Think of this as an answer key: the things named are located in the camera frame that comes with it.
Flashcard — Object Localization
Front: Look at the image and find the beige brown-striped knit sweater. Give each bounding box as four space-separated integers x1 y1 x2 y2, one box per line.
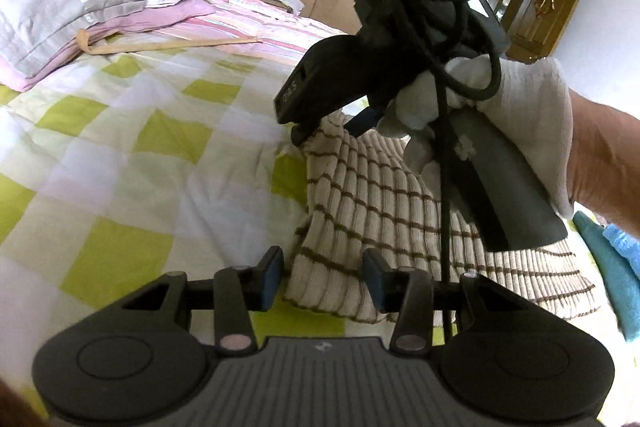
282 112 599 325

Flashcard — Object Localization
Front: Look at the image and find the dark brown wooden door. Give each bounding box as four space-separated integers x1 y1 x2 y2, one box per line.
504 0 587 64

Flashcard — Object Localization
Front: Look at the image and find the long wooden stick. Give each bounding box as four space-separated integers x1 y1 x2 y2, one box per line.
75 31 264 56

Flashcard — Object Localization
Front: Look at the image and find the light blue cloth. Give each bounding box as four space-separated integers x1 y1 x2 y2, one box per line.
602 223 640 260

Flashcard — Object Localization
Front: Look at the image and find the teal towel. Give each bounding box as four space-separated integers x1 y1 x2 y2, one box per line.
572 211 633 340

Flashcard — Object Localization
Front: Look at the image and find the person's right hand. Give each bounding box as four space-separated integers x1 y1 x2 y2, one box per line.
377 57 573 218

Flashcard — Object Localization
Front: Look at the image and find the person's right forearm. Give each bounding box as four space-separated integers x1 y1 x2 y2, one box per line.
567 87 640 230

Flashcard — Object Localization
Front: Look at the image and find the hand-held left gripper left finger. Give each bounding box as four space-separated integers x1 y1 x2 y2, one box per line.
120 246 285 354

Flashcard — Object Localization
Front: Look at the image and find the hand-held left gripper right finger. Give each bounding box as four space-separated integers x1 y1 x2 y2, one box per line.
362 248 521 354

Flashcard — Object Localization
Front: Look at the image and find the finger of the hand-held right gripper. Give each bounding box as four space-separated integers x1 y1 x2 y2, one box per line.
291 119 326 146
347 107 388 138

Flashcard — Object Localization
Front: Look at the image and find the yellow-green checkered bed sheet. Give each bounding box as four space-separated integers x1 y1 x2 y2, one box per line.
0 34 628 355

